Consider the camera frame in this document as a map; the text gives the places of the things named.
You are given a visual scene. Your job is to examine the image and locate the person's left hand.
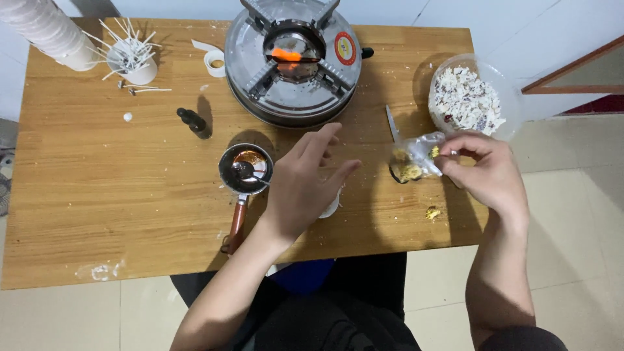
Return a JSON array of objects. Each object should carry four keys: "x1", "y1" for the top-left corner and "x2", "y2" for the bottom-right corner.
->
[{"x1": 261, "y1": 122, "x2": 364, "y2": 243}]

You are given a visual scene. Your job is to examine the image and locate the person's right hand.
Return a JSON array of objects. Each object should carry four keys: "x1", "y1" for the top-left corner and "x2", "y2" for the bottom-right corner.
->
[{"x1": 434, "y1": 131, "x2": 531, "y2": 221}]

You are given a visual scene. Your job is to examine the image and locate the clear bag of dried flowers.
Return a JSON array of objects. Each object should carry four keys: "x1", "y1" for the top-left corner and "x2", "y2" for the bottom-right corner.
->
[{"x1": 391, "y1": 132, "x2": 447, "y2": 183}]

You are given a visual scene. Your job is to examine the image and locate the small white paper cup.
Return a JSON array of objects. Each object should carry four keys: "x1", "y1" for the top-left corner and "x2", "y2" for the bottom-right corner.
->
[{"x1": 318, "y1": 187, "x2": 342, "y2": 219}]

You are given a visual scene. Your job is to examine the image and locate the metal spoon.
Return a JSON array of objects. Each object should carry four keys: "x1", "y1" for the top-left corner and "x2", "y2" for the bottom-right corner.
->
[{"x1": 231, "y1": 160, "x2": 272, "y2": 187}]

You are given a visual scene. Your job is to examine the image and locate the blue cloth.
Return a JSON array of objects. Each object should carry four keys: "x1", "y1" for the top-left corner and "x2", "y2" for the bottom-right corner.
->
[{"x1": 267, "y1": 258, "x2": 336, "y2": 296}]

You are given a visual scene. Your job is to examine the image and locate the white wax flakes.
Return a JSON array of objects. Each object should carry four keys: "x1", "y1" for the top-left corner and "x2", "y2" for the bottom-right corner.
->
[{"x1": 429, "y1": 66, "x2": 507, "y2": 137}]

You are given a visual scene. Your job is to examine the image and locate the clear plastic tub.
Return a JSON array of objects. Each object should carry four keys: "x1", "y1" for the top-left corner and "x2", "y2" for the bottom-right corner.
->
[{"x1": 427, "y1": 53, "x2": 526, "y2": 143}]

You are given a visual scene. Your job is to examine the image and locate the dark dropper bottle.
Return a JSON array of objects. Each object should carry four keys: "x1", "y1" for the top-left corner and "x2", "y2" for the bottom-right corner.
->
[{"x1": 176, "y1": 107, "x2": 213, "y2": 141}]

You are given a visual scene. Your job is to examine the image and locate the round silver stove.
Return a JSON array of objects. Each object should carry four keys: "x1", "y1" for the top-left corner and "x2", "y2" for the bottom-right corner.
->
[{"x1": 224, "y1": 0, "x2": 375, "y2": 130}]

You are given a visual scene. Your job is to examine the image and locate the white tape roll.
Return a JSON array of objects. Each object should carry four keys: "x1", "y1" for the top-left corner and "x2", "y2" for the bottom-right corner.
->
[{"x1": 191, "y1": 39, "x2": 227, "y2": 79}]

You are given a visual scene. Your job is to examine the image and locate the person's black sleeve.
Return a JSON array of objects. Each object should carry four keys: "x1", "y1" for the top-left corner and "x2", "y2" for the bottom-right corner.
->
[{"x1": 479, "y1": 325, "x2": 569, "y2": 351}]

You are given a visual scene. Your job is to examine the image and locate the bunch of white candle wicks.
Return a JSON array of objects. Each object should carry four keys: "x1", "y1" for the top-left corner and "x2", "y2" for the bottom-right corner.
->
[{"x1": 82, "y1": 17, "x2": 163, "y2": 82}]

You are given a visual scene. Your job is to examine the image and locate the grey floor mat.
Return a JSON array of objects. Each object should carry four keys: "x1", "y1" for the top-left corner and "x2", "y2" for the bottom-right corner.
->
[{"x1": 0, "y1": 118, "x2": 18, "y2": 218}]

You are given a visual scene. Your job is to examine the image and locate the stack of white paper cups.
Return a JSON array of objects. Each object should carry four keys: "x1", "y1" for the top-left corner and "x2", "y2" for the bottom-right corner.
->
[{"x1": 0, "y1": 0, "x2": 101, "y2": 73}]

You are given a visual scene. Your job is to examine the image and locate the small pot with wooden handle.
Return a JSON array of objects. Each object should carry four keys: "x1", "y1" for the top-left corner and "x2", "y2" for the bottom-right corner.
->
[{"x1": 217, "y1": 143, "x2": 275, "y2": 257}]

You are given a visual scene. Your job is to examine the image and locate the brown wooden frame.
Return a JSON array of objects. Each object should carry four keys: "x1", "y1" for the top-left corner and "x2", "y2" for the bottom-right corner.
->
[{"x1": 521, "y1": 34, "x2": 624, "y2": 96}]

